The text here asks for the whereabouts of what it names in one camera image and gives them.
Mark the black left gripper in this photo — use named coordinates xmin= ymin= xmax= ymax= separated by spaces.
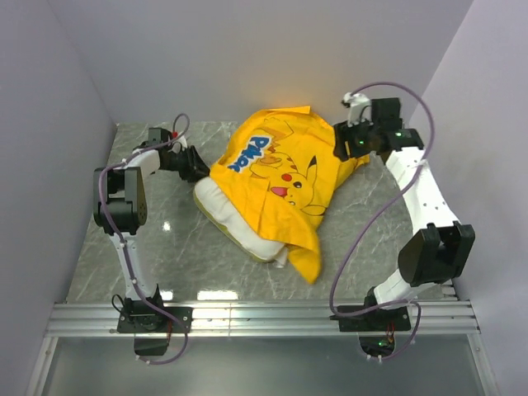
xmin=162 ymin=144 xmax=215 ymax=182

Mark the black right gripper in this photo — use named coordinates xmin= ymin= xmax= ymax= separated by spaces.
xmin=332 ymin=113 xmax=379 ymax=163

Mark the cream dotted foam pillow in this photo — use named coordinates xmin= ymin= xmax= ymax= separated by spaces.
xmin=193 ymin=177 xmax=288 ymax=268

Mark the yellow printed pillowcase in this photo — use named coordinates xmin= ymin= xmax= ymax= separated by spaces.
xmin=210 ymin=106 xmax=370 ymax=284

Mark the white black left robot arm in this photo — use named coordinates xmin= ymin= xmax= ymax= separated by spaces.
xmin=93 ymin=127 xmax=210 ymax=332

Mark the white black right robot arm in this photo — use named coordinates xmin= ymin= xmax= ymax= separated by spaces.
xmin=333 ymin=93 xmax=475 ymax=330

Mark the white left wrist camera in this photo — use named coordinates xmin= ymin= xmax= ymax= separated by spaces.
xmin=169 ymin=130 xmax=189 ymax=153

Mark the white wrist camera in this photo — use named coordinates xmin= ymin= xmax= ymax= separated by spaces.
xmin=169 ymin=130 xmax=189 ymax=153
xmin=342 ymin=92 xmax=371 ymax=127

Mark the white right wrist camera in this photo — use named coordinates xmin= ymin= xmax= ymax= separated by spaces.
xmin=342 ymin=92 xmax=371 ymax=127

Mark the aluminium front mounting rail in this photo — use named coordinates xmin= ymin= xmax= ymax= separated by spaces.
xmin=45 ymin=300 xmax=480 ymax=337

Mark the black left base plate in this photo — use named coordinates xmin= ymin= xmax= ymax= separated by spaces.
xmin=116 ymin=306 xmax=193 ymax=357

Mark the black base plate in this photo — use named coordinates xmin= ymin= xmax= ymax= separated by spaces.
xmin=116 ymin=306 xmax=193 ymax=357
xmin=332 ymin=303 xmax=413 ymax=358

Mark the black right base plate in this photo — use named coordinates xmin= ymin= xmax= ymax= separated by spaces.
xmin=332 ymin=303 xmax=413 ymax=358

